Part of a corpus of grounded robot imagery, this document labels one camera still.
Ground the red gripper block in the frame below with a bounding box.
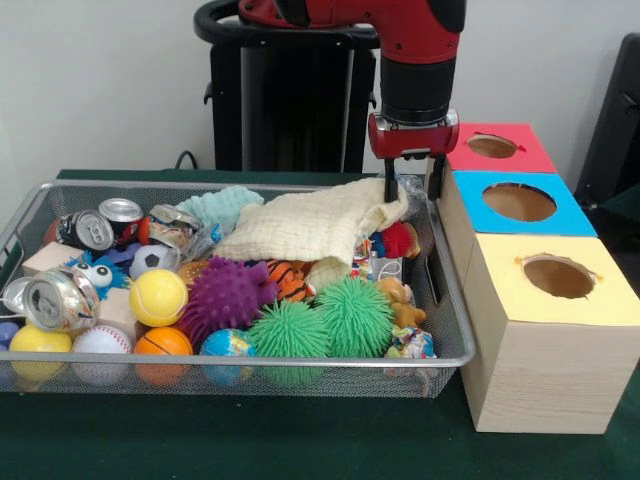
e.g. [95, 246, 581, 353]
[367, 110, 461, 204]

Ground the cream muslin cloth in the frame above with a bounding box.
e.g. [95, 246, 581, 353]
[213, 178, 409, 291]

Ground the shallow clear mesh bin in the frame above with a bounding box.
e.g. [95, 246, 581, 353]
[0, 180, 477, 401]

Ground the wooden box with three holes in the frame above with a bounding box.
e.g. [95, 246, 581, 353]
[428, 122, 640, 435]

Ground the brown teddy toy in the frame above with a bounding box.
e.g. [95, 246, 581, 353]
[378, 277, 426, 329]

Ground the green spiky ball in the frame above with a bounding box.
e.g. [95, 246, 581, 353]
[315, 276, 396, 358]
[248, 298, 333, 389]

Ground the black chair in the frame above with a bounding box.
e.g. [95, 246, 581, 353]
[575, 33, 640, 216]

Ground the purple spiky ball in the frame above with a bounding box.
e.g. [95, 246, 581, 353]
[180, 256, 279, 346]

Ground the blue globe ball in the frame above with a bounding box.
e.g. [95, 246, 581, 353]
[200, 329, 257, 388]

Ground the yellow tennis ball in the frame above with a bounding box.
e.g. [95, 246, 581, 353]
[129, 268, 189, 328]

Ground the orange basketball toy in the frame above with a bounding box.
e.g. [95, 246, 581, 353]
[134, 327, 194, 388]

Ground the white baseball toy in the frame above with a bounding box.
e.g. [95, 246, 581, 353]
[72, 326, 135, 386]

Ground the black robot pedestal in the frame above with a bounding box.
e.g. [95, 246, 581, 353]
[195, 0, 386, 173]

